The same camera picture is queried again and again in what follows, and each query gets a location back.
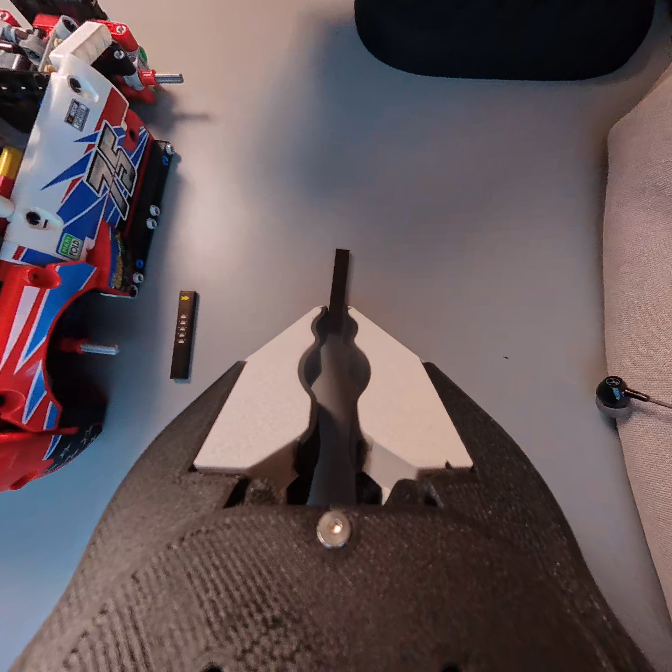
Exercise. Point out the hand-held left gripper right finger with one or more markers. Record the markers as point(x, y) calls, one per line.
point(409, 414)

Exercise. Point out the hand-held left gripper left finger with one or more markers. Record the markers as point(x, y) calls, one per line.
point(257, 414)

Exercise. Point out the black lego strip with stickers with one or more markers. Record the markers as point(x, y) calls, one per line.
point(182, 357)

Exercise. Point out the plain black lego strip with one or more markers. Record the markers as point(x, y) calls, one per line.
point(340, 283)

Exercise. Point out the red white blue lego car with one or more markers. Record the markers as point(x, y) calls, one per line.
point(68, 173)

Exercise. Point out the black earbud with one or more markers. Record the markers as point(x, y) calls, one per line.
point(611, 396)

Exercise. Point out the beige sweatshirt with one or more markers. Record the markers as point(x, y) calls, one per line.
point(645, 315)

